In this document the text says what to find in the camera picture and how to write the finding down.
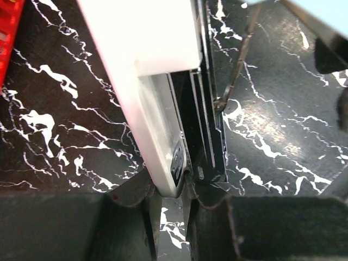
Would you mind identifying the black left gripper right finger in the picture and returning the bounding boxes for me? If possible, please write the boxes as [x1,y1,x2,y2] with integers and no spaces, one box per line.
[182,175,347,260]

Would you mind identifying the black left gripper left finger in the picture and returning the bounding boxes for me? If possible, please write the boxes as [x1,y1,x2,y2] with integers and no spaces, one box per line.
[1,171,162,260]

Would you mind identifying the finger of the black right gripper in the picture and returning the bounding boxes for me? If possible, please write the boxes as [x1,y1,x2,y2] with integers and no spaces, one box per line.
[214,0,348,112]

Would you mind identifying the red plastic basket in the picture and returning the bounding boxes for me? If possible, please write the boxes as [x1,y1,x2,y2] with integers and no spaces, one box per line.
[0,0,25,89]

